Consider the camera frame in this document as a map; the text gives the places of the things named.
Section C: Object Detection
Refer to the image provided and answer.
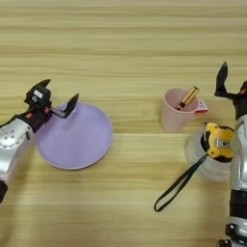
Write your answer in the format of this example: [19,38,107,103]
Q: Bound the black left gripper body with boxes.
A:
[18,103,68,133]

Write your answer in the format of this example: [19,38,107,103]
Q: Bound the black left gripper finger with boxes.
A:
[35,78,52,89]
[63,93,80,120]

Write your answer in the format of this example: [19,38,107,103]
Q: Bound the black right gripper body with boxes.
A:
[224,79,247,122]

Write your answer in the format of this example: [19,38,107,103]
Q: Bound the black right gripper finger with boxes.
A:
[213,61,230,98]

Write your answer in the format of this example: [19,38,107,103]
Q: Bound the gold black battery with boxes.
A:
[176,85,201,112]

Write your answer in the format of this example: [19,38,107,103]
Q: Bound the purple round plate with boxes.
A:
[34,101,114,171]

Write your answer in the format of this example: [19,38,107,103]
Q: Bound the yellow black tape measure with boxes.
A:
[153,122,236,213]

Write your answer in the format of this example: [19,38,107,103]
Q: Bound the clear adhesive tape roll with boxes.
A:
[184,125,241,183]

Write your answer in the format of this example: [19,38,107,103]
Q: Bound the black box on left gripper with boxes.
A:
[24,83,53,109]

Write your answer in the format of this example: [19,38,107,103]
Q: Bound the red white label tag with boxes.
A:
[194,99,209,115]

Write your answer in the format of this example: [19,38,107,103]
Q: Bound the pink plastic cup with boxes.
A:
[160,88,201,134]

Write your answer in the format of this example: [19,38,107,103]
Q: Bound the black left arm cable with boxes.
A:
[0,114,24,129]

